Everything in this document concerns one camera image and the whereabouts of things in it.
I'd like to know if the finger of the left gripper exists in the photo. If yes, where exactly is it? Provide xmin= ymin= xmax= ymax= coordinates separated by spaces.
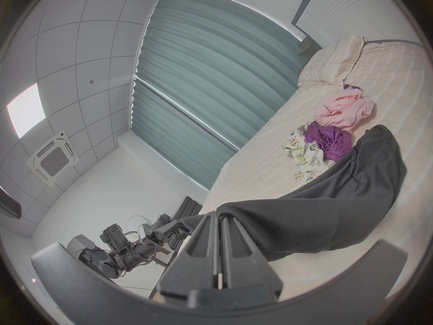
xmin=153 ymin=219 xmax=193 ymax=241

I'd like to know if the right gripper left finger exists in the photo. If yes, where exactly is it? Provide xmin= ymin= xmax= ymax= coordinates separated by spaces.
xmin=158 ymin=212 xmax=221 ymax=298

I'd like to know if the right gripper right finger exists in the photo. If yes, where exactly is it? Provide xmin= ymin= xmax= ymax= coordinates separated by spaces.
xmin=221 ymin=215 xmax=283 ymax=297

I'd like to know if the black T-shirt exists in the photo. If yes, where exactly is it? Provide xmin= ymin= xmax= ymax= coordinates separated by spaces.
xmin=179 ymin=125 xmax=407 ymax=262

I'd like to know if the bed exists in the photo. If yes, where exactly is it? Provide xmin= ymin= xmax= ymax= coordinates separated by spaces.
xmin=149 ymin=0 xmax=430 ymax=304

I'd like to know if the dark chest of drawers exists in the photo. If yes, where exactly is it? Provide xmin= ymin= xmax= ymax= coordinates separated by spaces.
xmin=171 ymin=197 xmax=203 ymax=250

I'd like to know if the round white-framed mirror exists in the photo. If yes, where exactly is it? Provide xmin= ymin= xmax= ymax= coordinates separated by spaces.
xmin=127 ymin=214 xmax=151 ymax=239

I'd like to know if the blue-green curtain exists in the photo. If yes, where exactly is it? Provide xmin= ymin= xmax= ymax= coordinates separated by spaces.
xmin=129 ymin=79 xmax=242 ymax=191
xmin=134 ymin=0 xmax=313 ymax=151

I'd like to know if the white printed pyjama garment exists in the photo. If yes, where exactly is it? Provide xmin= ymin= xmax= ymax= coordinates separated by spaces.
xmin=282 ymin=121 xmax=335 ymax=187

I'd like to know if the ceiling air conditioner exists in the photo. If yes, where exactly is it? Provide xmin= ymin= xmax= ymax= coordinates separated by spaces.
xmin=26 ymin=130 xmax=81 ymax=186

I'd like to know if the square ceiling light panel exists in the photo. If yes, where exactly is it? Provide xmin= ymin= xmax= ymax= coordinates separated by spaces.
xmin=7 ymin=83 xmax=46 ymax=138

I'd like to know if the pink garment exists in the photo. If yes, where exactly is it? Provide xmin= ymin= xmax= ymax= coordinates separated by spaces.
xmin=315 ymin=92 xmax=374 ymax=133

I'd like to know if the cream pillow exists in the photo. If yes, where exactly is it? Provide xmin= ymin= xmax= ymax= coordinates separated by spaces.
xmin=298 ymin=35 xmax=367 ymax=87

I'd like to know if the grey bedside table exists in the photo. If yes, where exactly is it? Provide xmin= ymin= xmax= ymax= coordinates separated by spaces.
xmin=299 ymin=37 xmax=322 ymax=58

